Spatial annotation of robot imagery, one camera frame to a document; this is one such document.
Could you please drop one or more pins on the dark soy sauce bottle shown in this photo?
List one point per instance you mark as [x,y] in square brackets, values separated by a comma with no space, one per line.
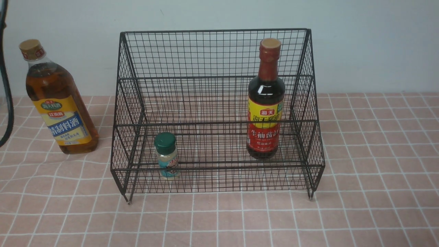
[266,94]

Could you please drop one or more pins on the small green-capped seasoning jar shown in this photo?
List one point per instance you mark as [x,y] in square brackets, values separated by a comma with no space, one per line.
[166,148]

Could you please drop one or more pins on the amber cooking wine bottle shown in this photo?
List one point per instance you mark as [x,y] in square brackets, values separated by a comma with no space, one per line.
[54,93]

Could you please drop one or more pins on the pink checkered tablecloth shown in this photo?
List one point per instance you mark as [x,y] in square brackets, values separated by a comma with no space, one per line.
[379,187]

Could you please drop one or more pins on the black wire mesh rack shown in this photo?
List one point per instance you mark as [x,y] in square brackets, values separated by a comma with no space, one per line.
[194,84]

